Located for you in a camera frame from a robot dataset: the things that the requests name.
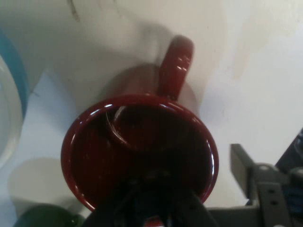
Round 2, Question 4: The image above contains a red metal mug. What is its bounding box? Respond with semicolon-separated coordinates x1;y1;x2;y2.
60;35;220;213

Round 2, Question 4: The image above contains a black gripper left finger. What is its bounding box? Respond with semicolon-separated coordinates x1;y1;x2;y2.
82;165;220;227

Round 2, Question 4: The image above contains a dark green enamel mug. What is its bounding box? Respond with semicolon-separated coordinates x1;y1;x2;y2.
17;202;86;227

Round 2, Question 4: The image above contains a white and blue bowl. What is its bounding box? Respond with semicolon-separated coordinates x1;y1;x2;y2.
0;25;31;169

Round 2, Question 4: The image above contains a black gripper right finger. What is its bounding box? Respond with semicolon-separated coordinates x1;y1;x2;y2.
207;127;303;227

